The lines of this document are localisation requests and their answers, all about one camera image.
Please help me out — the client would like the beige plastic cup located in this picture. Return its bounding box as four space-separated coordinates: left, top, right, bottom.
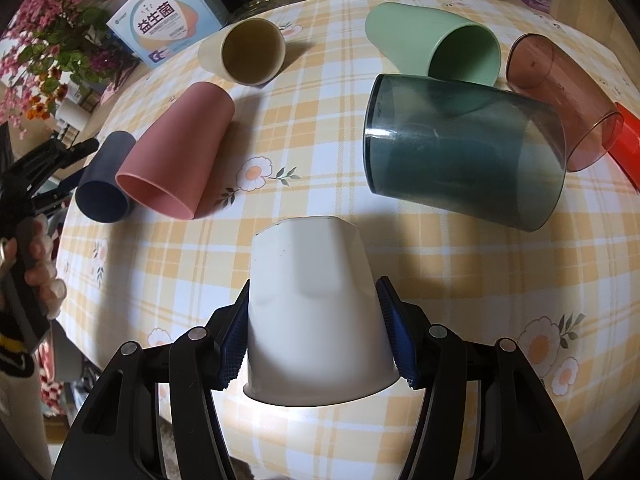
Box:
198 18 286 87

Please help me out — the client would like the yellow plaid tablecloth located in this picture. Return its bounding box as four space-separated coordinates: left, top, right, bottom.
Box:
57 0 639 474

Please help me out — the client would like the red plastic cup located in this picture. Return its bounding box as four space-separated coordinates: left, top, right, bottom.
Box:
608 102 640 190

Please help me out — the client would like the transparent brown cup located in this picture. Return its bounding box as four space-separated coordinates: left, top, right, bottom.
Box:
506 34 623 172

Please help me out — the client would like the pink blossom flower arrangement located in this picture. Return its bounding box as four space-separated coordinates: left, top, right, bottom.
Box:
1 0 134 133

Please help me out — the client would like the person's left hand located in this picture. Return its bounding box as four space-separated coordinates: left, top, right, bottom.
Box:
1 214 67 328

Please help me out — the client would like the small white vase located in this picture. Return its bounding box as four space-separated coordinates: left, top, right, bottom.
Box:
55 99 91 132

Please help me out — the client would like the green plastic cup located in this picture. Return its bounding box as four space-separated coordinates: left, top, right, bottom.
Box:
364 2 501 86

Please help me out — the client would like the white plastic cup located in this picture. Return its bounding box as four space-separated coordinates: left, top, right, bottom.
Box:
244 217 399 408

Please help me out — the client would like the pink plastic cup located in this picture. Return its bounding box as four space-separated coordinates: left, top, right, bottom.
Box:
115 81 235 220

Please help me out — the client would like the transparent teal cup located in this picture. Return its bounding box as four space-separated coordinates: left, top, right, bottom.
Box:
362 74 567 232

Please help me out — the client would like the blue plastic cup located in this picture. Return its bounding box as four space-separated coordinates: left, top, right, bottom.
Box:
75 131 136 223

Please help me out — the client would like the probiotics light blue box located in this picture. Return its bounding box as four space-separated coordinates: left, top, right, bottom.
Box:
107 0 229 68

